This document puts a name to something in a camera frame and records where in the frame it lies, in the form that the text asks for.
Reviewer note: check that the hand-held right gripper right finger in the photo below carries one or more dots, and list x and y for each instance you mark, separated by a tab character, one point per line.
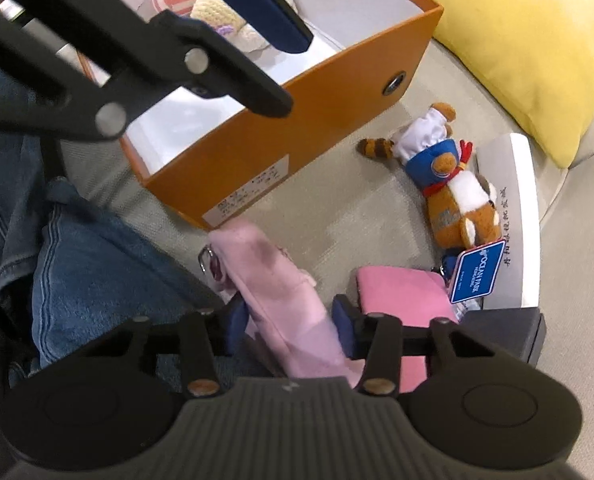
342	327

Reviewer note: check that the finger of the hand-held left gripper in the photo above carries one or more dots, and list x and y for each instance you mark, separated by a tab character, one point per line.
262	10
227	75

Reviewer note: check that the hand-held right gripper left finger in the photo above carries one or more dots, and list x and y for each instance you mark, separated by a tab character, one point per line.
237	327

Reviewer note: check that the pale pink cloth pouch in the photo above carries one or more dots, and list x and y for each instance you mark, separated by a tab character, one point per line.
282	310

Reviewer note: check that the pink fuzzy case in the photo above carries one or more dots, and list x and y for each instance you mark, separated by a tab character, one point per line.
402	290

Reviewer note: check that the orange cardboard box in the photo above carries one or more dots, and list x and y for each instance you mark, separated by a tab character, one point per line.
327	110

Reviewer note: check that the dark grey box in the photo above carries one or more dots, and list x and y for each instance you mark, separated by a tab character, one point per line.
502	330

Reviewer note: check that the red panda plush toy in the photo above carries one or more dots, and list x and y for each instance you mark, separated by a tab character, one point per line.
469	210

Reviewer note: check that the cream crochet plush toy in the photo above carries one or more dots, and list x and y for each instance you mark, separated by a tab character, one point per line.
217	10

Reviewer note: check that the beige sofa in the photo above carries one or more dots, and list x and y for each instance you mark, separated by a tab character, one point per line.
327	220

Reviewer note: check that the person's legs in jeans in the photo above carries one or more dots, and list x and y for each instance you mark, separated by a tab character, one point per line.
92	270

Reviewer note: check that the white long box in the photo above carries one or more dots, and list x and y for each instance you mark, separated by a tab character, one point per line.
519	185

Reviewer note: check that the yellow pillow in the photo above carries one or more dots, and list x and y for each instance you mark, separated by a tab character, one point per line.
517	35

